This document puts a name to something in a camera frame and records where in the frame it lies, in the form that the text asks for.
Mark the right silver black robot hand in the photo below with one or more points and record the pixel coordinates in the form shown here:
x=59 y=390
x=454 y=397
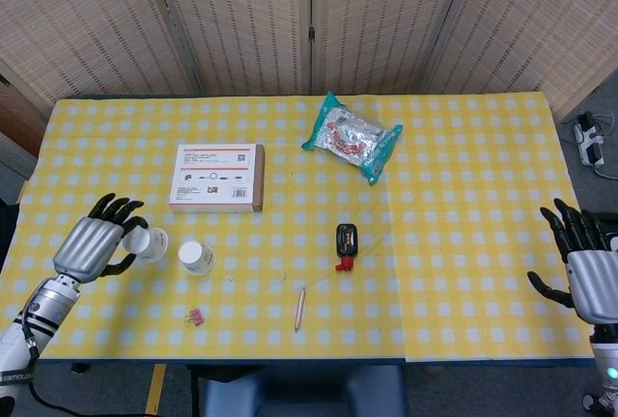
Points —
x=591 y=282

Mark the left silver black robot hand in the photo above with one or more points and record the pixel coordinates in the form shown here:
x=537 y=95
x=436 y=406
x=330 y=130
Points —
x=89 y=245

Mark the white paper cup blue flower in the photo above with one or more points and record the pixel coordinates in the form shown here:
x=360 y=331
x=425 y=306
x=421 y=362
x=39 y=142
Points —
x=152 y=245
x=193 y=255

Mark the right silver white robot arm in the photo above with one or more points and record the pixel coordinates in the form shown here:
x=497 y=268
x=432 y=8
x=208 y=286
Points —
x=606 y=354

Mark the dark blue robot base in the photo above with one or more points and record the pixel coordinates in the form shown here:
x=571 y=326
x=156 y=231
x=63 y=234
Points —
x=289 y=393

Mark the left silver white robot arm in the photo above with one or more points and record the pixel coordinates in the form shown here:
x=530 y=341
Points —
x=48 y=303

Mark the yellow white checkered tablecloth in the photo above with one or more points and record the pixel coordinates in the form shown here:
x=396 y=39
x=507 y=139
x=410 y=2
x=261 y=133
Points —
x=434 y=267

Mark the pink binder clip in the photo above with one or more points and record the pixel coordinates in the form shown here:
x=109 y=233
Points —
x=195 y=316

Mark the white flat cardboard box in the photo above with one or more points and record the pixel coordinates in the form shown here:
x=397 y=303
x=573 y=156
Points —
x=212 y=178

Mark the white power strip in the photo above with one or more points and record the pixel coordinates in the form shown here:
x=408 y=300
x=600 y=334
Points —
x=588 y=139

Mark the brown wooden board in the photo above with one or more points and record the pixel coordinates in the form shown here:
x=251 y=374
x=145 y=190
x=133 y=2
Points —
x=17 y=118

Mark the pink pencil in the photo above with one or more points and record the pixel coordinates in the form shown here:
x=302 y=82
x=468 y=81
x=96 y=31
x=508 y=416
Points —
x=300 y=311

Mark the black bottle red cap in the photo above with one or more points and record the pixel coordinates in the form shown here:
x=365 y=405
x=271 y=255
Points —
x=346 y=241

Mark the beige woven folding screen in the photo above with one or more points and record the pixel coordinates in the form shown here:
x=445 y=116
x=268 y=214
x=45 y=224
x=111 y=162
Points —
x=241 y=21

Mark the teal silver snack bag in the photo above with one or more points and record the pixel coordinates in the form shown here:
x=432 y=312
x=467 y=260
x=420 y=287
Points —
x=352 y=134

